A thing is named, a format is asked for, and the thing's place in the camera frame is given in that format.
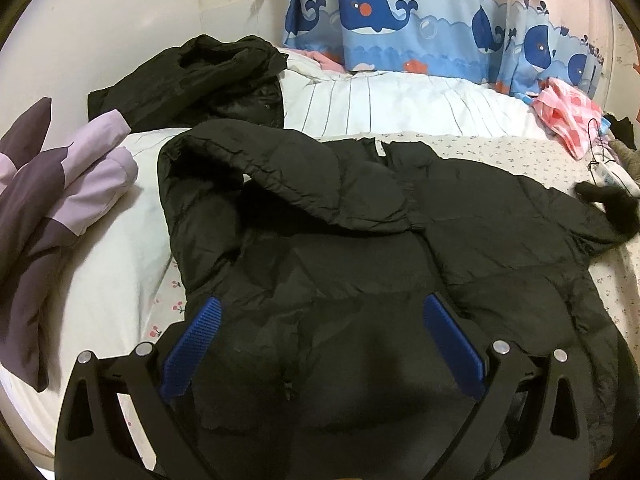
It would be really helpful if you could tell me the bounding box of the black crumpled jacket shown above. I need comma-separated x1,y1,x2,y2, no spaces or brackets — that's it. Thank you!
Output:
87,34,290,132

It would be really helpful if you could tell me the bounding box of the purple two-tone jacket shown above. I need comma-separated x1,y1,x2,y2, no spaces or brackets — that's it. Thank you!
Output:
0,96,139,393

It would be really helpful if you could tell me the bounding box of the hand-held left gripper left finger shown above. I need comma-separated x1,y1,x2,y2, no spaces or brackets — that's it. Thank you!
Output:
54,296,241,480

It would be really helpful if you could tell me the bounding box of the white pillow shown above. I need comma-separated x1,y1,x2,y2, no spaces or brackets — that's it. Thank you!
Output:
0,127,193,453

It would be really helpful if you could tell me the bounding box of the white striped quilt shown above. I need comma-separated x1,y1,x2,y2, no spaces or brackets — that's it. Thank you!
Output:
272,47,553,141

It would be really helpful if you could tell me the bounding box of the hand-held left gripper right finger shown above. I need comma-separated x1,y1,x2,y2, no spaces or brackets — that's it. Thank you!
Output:
423,292,591,480

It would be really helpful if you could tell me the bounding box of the whale print curtain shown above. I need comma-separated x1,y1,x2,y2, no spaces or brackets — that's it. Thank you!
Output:
281,0,618,101

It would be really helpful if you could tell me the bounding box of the black hooded puffer jacket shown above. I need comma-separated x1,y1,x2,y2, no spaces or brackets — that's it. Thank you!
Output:
150,120,638,480

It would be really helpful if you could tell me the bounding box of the pink checked cloth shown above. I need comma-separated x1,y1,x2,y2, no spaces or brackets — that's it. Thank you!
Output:
531,77,606,161

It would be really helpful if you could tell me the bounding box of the white tube with cable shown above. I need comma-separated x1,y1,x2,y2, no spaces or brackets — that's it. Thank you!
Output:
585,119,633,196

